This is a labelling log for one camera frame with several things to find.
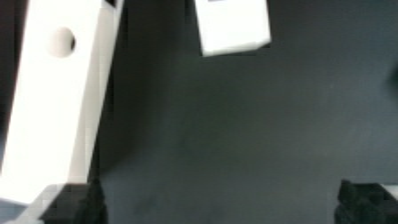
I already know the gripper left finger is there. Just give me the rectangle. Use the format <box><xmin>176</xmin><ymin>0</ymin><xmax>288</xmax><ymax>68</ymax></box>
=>
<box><xmin>39</xmin><ymin>181</ymin><xmax>108</xmax><ymax>224</ymax></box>

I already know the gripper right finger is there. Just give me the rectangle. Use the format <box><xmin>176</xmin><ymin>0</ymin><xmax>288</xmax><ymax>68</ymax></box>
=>
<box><xmin>334</xmin><ymin>180</ymin><xmax>398</xmax><ymax>224</ymax></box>

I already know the white chair leg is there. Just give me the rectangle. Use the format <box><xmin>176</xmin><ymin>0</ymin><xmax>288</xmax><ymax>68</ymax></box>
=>
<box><xmin>194</xmin><ymin>0</ymin><xmax>272</xmax><ymax>57</ymax></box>

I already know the white chair back piece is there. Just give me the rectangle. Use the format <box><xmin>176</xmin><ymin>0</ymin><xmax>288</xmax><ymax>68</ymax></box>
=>
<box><xmin>0</xmin><ymin>0</ymin><xmax>124</xmax><ymax>204</ymax></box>

